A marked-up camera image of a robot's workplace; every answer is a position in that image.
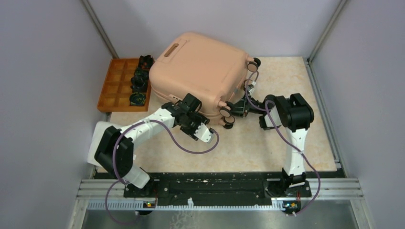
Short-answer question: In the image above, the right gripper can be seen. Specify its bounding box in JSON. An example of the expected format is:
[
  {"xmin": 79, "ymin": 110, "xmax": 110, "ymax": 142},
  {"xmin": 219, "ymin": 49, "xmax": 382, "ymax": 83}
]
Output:
[{"xmin": 226, "ymin": 93, "xmax": 266, "ymax": 118}]

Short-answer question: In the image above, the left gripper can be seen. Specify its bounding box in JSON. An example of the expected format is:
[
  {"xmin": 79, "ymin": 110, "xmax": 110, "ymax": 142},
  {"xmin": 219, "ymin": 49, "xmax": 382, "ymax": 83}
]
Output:
[{"xmin": 180, "ymin": 111, "xmax": 210, "ymax": 141}]

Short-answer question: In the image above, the pink suitcase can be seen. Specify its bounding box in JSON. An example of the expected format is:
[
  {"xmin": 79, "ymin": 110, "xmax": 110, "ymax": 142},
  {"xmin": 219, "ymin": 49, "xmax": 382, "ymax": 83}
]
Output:
[{"xmin": 149, "ymin": 32, "xmax": 261, "ymax": 128}]

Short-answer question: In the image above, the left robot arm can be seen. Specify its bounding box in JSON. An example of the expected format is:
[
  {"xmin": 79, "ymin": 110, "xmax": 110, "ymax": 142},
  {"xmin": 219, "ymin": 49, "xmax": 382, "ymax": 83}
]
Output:
[{"xmin": 87, "ymin": 94, "xmax": 219, "ymax": 197}]

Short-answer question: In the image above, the white cloth under left arm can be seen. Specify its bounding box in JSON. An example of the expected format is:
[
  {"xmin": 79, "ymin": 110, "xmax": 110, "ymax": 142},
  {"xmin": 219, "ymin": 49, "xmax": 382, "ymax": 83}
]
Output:
[{"xmin": 87, "ymin": 121, "xmax": 112, "ymax": 167}]

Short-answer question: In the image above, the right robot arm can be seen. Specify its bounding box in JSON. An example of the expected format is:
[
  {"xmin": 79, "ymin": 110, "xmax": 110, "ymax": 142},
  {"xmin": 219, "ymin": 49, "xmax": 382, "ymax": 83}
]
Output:
[{"xmin": 229, "ymin": 93, "xmax": 314, "ymax": 197}]

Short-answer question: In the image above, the rolled yellow green tie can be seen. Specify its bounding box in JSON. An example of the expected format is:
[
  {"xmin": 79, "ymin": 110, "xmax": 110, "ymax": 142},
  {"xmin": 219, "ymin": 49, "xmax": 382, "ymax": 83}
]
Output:
[{"xmin": 129, "ymin": 92, "xmax": 147, "ymax": 106}]

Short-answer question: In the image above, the rolled dark brown tie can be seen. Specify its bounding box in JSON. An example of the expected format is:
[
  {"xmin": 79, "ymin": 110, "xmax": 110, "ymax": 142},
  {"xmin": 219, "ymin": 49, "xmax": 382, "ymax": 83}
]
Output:
[{"xmin": 130, "ymin": 78, "xmax": 149, "ymax": 93}]

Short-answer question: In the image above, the rolled green patterned tie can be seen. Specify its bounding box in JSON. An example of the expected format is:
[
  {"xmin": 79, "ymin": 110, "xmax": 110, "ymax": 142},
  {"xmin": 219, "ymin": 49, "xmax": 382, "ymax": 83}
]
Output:
[{"xmin": 134, "ymin": 67, "xmax": 149, "ymax": 82}]

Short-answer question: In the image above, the rolled dark tie top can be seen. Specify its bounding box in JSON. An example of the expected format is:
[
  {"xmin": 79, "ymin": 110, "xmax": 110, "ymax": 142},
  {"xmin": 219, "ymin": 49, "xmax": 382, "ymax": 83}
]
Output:
[{"xmin": 138, "ymin": 55, "xmax": 155, "ymax": 71}]

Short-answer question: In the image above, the wooden compartment tray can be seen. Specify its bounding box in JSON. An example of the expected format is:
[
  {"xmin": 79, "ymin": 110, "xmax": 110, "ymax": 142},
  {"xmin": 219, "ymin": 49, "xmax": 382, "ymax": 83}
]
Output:
[{"xmin": 97, "ymin": 58, "xmax": 151, "ymax": 113}]

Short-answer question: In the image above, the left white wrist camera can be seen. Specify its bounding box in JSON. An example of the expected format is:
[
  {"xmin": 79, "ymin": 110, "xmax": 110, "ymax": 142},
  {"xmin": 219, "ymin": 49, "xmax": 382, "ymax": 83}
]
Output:
[{"xmin": 193, "ymin": 124, "xmax": 214, "ymax": 143}]

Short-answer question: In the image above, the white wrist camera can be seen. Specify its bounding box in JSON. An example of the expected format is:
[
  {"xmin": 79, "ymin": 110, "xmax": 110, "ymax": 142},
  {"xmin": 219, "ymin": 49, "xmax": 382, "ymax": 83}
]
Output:
[
  {"xmin": 245, "ymin": 81, "xmax": 256, "ymax": 94},
  {"xmin": 193, "ymin": 124, "xmax": 214, "ymax": 143}
]

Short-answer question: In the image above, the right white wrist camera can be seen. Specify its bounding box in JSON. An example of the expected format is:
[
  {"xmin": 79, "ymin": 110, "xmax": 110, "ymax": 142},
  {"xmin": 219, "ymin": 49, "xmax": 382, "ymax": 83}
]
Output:
[{"xmin": 245, "ymin": 81, "xmax": 256, "ymax": 94}]

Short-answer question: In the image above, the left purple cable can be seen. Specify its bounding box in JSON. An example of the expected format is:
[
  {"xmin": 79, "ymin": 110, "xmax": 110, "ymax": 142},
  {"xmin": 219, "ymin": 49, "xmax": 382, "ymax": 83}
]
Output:
[{"xmin": 105, "ymin": 119, "xmax": 220, "ymax": 226}]

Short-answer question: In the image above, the purple cable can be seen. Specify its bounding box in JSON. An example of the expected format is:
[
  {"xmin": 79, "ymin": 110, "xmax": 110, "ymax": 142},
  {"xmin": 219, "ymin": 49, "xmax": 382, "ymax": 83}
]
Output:
[
  {"xmin": 105, "ymin": 119, "xmax": 220, "ymax": 226},
  {"xmin": 244, "ymin": 70, "xmax": 321, "ymax": 217}
]

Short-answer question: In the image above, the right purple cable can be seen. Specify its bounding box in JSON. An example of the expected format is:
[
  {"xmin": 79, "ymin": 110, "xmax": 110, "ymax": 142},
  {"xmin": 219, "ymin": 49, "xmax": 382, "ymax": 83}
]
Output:
[{"xmin": 244, "ymin": 70, "xmax": 321, "ymax": 217}]

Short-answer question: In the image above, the aluminium rail frame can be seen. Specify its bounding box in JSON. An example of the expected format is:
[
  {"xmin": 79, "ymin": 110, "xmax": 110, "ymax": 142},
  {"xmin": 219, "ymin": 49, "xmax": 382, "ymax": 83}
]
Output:
[{"xmin": 69, "ymin": 172, "xmax": 374, "ymax": 229}]

